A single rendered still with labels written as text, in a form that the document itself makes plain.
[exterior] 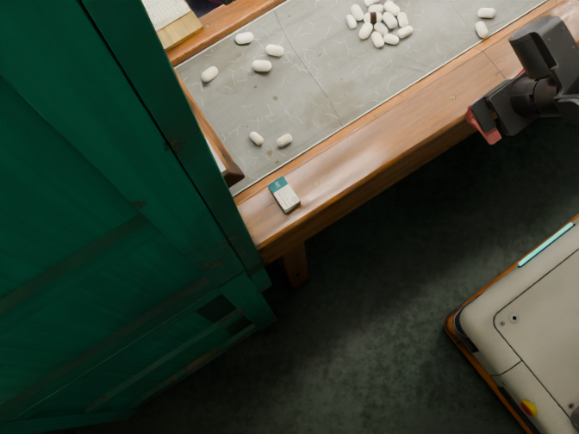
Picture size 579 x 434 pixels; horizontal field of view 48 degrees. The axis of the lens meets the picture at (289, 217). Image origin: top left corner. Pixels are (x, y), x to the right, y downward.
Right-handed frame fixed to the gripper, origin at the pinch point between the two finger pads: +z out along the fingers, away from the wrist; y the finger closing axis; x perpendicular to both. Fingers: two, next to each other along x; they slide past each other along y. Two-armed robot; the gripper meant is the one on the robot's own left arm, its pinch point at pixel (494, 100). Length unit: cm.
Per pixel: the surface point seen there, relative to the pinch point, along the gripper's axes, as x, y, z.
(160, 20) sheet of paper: -42, 30, 46
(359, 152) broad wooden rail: 0.0, 15.2, 26.0
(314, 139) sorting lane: -6.0, 19.8, 31.8
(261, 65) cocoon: -23.5, 19.1, 38.3
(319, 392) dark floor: 62, 48, 80
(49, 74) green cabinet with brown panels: -32, 49, -51
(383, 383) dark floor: 70, 32, 76
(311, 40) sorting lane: -21.9, 7.3, 39.9
